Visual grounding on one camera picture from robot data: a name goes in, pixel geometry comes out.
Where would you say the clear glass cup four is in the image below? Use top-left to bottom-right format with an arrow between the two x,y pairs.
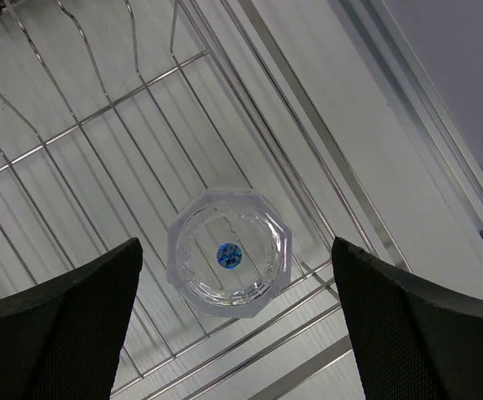
166,188 -> 292,318

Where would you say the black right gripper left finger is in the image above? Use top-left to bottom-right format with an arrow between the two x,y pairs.
0,237 -> 143,399

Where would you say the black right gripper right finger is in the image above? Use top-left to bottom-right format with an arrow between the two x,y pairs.
331,237 -> 483,399

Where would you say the right aluminium frame post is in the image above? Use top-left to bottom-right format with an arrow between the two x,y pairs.
340,1 -> 483,262

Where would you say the metal wire dish rack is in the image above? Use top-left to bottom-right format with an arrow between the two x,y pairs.
0,1 -> 380,399

